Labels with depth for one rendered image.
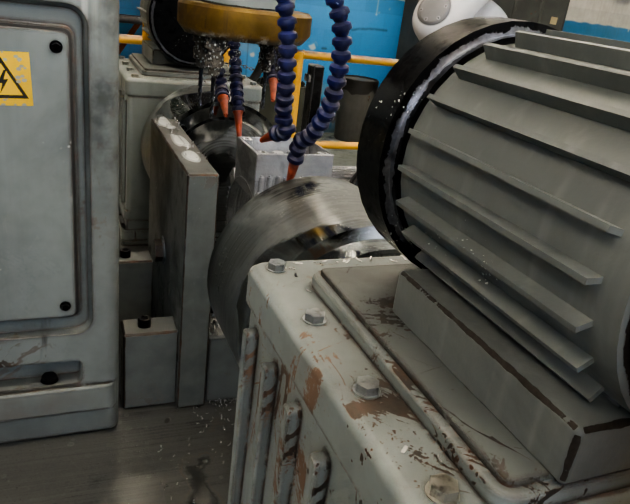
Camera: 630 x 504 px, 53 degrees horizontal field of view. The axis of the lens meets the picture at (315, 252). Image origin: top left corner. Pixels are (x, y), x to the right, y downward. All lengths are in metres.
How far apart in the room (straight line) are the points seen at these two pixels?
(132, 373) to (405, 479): 0.63
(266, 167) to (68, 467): 0.47
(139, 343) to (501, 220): 0.64
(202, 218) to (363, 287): 0.38
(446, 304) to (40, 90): 0.48
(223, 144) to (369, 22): 5.49
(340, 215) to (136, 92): 0.78
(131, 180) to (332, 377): 1.05
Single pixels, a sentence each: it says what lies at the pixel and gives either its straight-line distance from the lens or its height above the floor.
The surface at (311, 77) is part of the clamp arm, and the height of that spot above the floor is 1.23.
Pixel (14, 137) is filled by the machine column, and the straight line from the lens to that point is 0.72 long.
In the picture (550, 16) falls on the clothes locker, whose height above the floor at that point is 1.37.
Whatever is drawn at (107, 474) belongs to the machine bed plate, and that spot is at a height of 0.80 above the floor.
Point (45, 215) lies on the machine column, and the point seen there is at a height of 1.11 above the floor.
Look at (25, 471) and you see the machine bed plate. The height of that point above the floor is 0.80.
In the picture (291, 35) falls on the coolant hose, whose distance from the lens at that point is 0.74.
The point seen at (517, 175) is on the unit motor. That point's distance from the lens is 0.33.
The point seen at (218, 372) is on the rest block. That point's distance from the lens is 0.92.
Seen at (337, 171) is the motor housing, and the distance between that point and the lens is 1.00.
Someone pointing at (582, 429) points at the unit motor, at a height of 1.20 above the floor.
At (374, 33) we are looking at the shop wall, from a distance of 6.63.
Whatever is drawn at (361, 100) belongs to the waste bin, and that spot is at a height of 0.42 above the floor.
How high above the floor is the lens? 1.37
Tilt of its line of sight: 23 degrees down
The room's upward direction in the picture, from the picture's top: 8 degrees clockwise
